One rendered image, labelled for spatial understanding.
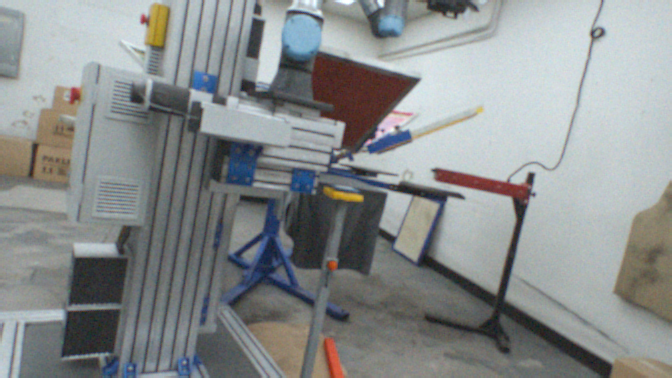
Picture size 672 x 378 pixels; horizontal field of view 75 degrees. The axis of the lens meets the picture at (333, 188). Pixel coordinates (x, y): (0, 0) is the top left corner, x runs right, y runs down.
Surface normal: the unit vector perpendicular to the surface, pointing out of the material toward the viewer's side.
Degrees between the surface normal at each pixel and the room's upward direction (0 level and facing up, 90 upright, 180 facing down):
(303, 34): 97
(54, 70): 90
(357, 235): 91
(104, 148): 90
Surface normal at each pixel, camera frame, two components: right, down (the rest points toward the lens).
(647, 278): -0.78, -0.10
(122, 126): 0.53, 0.20
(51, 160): 0.33, 0.16
